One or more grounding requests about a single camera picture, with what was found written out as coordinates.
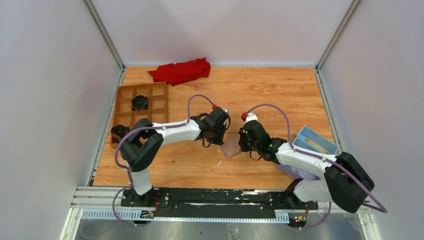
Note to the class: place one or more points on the black round part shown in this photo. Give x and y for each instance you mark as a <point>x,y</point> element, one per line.
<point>118,132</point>
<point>140,103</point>

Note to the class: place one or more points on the black round part lower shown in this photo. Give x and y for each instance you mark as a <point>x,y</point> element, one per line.
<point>118,132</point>

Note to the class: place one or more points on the aluminium frame rail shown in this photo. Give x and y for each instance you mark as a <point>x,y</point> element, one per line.
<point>102,203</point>

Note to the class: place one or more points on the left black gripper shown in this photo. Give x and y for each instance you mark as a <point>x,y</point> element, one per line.
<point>219,140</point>

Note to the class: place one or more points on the black round part upper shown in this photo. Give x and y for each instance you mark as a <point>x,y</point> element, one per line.
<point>140,103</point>

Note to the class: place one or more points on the red cloth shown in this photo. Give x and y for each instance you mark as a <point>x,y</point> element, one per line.
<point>181,72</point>

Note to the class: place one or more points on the blue plastic box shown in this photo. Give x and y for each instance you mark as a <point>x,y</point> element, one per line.
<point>310,140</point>

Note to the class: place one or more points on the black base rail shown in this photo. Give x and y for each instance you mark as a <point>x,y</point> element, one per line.
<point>215,203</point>

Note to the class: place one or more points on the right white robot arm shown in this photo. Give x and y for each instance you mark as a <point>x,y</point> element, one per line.
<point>339,179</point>

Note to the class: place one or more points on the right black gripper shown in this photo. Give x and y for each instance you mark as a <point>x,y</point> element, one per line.
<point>244,147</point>

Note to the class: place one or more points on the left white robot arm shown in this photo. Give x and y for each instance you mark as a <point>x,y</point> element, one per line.
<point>141,144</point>

